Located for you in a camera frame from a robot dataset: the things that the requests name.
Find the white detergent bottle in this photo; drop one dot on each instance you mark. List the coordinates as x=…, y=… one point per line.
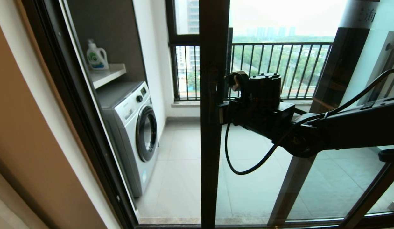
x=96, y=58

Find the white stone shelf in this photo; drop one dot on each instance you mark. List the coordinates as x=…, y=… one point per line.
x=107, y=75

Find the grey stone window sill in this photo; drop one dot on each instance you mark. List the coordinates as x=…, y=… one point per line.
x=186, y=103

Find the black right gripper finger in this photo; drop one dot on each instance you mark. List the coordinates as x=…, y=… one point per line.
x=226, y=114

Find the dark framed sliding glass door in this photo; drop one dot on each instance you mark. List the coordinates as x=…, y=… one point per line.
x=213, y=47

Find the black side balcony railing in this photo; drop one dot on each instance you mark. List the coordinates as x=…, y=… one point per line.
x=391, y=57

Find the white front-load washing machine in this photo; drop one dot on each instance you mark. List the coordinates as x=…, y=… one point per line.
x=130, y=127

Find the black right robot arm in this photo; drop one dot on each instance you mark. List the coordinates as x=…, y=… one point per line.
x=359, y=127

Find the dark window frame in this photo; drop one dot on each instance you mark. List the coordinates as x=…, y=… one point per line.
x=184, y=38

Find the black metal balcony railing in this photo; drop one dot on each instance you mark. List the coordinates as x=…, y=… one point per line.
x=279, y=43

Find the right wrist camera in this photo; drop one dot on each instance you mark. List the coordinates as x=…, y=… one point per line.
x=236, y=81

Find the dark outer door frame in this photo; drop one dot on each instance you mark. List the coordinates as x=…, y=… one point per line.
x=71, y=79

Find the frosted white glass sticker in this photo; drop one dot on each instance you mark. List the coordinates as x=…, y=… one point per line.
x=359, y=14

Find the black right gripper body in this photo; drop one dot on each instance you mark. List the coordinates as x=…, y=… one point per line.
x=263, y=111

